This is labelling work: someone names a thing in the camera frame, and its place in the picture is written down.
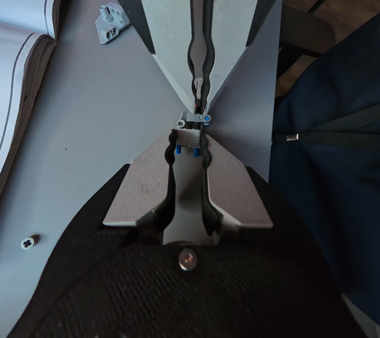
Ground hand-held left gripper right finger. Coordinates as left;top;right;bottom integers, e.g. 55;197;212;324
201;133;274;238

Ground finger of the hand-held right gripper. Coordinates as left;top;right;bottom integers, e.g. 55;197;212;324
203;0;270;111
130;0;200;111

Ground black chair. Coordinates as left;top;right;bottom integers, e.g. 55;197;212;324
276;0;369;80

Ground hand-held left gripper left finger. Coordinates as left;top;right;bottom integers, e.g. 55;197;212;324
102;129;178;234

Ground black strap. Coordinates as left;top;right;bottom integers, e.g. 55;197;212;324
273;105;380;152

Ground small grey lego bush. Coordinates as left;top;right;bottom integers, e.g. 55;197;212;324
21;234;42;250

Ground person's dark blue clothing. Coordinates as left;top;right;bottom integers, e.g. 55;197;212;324
269;12;380;324

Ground thin grey lego liftarm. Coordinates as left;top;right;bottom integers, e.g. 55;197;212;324
183;112;213;129

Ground grey lego block blue pins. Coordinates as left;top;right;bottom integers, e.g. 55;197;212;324
175;120;208;157

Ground grey triangular lego piece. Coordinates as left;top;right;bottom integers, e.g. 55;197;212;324
95;2;130;44

